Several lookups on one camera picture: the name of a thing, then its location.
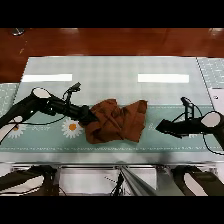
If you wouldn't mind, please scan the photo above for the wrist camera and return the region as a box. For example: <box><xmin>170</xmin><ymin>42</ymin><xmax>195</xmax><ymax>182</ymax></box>
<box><xmin>62</xmin><ymin>82</ymin><xmax>82</xmax><ymax>105</ymax></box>
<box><xmin>180</xmin><ymin>96</ymin><xmax>195</xmax><ymax>122</ymax></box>

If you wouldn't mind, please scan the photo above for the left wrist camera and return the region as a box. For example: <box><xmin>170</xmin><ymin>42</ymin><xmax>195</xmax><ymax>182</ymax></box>
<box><xmin>62</xmin><ymin>82</ymin><xmax>82</xmax><ymax>105</ymax></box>

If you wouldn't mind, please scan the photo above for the brown shirt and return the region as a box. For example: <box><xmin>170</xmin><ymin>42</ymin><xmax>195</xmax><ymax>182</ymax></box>
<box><xmin>84</xmin><ymin>98</ymin><xmax>148</xmax><ymax>145</ymax></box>

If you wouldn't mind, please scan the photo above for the silver frame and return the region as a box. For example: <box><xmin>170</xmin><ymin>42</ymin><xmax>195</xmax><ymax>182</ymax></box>
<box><xmin>0</xmin><ymin>160</ymin><xmax>224</xmax><ymax>197</ymax></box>

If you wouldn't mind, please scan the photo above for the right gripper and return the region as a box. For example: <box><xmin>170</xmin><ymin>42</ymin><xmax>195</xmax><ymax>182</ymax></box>
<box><xmin>155</xmin><ymin>119</ymin><xmax>183</xmax><ymax>138</ymax></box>

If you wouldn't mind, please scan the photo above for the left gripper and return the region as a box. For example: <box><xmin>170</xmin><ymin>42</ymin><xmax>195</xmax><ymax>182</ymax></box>
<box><xmin>75</xmin><ymin>105</ymin><xmax>100</xmax><ymax>128</ymax></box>

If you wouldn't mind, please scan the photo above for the black cable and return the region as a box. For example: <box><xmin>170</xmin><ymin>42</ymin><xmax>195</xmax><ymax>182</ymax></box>
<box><xmin>199</xmin><ymin>133</ymin><xmax>224</xmax><ymax>156</ymax></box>
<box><xmin>6</xmin><ymin>114</ymin><xmax>68</xmax><ymax>128</ymax></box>

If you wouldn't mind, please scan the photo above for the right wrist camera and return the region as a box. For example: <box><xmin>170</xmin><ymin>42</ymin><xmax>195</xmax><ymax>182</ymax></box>
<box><xmin>180</xmin><ymin>96</ymin><xmax>195</xmax><ymax>122</ymax></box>

